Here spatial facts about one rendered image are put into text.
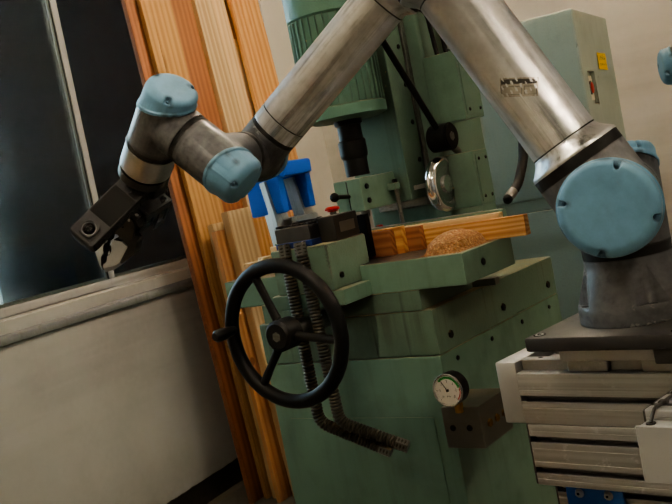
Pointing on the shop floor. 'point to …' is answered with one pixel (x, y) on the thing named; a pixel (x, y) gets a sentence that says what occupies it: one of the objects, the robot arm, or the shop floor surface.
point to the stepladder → (284, 196)
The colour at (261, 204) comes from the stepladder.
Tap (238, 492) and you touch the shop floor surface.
